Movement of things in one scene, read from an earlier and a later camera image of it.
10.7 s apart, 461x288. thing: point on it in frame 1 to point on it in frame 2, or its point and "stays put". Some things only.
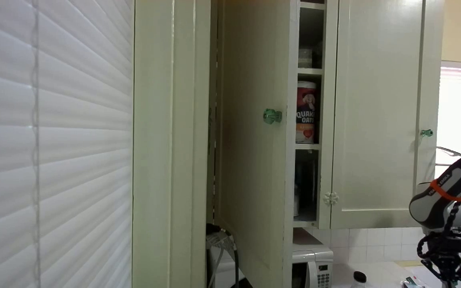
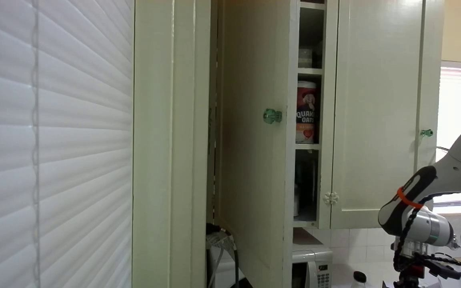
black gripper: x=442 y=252 to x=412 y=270
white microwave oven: x=313 y=270 stays put
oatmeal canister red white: x=308 y=113 stays put
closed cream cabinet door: x=377 y=97 stays put
